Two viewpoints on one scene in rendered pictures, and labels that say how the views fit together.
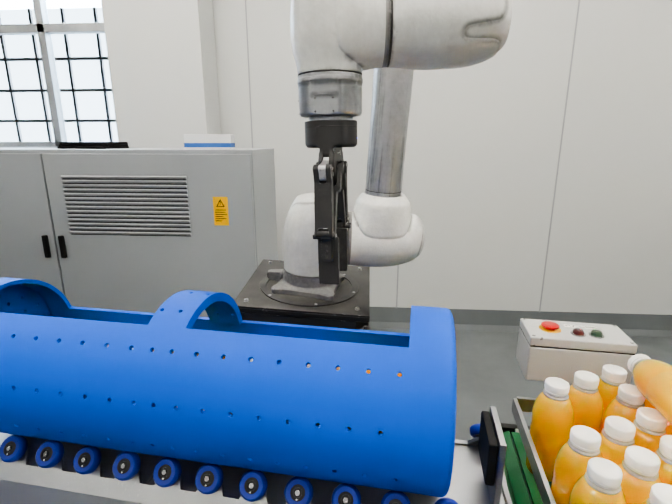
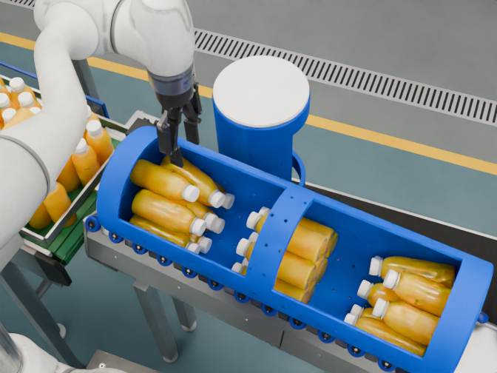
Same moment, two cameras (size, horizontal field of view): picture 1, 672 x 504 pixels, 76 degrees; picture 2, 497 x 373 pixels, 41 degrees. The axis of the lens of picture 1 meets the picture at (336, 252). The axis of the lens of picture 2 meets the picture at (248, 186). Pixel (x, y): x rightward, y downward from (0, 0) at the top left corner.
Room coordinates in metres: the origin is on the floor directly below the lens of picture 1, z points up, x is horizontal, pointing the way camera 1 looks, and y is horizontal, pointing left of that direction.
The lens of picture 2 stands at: (1.43, 0.44, 2.44)
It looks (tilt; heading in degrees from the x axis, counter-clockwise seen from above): 55 degrees down; 200
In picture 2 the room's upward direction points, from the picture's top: 4 degrees counter-clockwise
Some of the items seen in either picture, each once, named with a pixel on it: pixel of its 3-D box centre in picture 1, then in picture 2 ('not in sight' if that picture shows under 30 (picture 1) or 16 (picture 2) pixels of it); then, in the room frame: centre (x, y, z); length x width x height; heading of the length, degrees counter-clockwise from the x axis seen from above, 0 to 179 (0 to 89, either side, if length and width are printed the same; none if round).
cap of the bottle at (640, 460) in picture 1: (641, 460); not in sight; (0.49, -0.41, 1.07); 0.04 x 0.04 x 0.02
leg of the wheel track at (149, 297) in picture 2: not in sight; (158, 323); (0.68, -0.20, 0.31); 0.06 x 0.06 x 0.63; 79
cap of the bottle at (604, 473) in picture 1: (604, 473); (94, 127); (0.47, -0.35, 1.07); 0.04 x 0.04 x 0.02
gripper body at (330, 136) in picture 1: (331, 152); (175, 96); (0.64, 0.01, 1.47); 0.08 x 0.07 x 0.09; 169
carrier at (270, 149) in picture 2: not in sight; (263, 179); (0.18, 0.04, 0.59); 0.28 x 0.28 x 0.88
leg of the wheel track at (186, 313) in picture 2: not in sight; (179, 289); (0.54, -0.17, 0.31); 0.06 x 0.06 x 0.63; 79
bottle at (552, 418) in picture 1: (550, 431); (57, 202); (0.67, -0.39, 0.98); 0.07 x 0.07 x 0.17
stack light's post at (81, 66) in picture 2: not in sight; (108, 146); (0.17, -0.56, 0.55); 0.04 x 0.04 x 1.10; 79
